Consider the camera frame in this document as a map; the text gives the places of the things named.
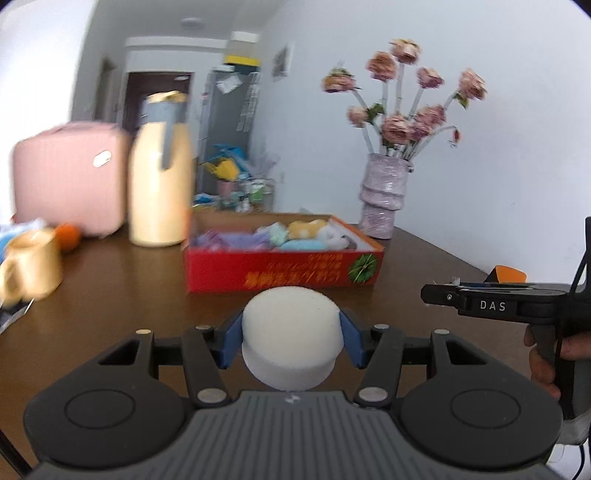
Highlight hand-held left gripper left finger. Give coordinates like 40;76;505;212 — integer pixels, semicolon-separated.
97;314;245;409

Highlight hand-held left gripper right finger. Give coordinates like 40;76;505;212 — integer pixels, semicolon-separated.
339;311;485;409

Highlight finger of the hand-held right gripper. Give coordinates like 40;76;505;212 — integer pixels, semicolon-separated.
420;283;463;309

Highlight white round sponge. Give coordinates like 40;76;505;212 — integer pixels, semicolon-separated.
241;286;345;391

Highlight red cardboard box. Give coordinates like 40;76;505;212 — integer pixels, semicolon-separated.
184;213;385;294

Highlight purple knitted cloth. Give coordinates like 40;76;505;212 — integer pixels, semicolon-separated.
191;231;273;252

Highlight person's right hand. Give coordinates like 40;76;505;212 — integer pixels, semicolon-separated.
524;325;591;402

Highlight white plush toy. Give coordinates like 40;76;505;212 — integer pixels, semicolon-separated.
318;226;356;250

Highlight blue whale plush toy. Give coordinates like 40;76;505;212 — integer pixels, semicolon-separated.
277;239;352;252

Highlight purple textured vase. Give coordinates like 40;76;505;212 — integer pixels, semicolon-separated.
359;154;414;240

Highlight yellow plush toy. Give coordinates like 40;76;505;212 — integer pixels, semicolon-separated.
287;219;328;241

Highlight metal storage rack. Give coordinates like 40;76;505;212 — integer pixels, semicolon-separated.
235;178;275;213

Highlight yellow thermos jug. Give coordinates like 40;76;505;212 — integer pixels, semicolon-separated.
128;91;195;247

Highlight yellow and blue clutter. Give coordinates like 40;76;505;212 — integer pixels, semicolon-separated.
203;145;247;182

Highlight dried pink roses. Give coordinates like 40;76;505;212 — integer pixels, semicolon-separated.
322;38;488;162

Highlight orange fruit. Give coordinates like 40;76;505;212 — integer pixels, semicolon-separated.
54;223;83;253

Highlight yellow mug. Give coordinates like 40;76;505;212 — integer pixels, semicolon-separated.
0;228;63;308

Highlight grey refrigerator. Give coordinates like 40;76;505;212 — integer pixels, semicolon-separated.
198;67;262;195

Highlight pink suitcase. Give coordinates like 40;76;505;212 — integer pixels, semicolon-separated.
11;122;132;238

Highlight blue tissue packet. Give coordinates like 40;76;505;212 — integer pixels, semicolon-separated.
0;219;47;259

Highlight dark brown door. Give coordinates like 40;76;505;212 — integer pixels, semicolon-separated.
122;71;194;139

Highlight white box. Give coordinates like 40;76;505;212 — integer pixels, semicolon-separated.
226;31;259;57

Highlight wall picture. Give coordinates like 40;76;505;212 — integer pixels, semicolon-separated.
271;42;295;77

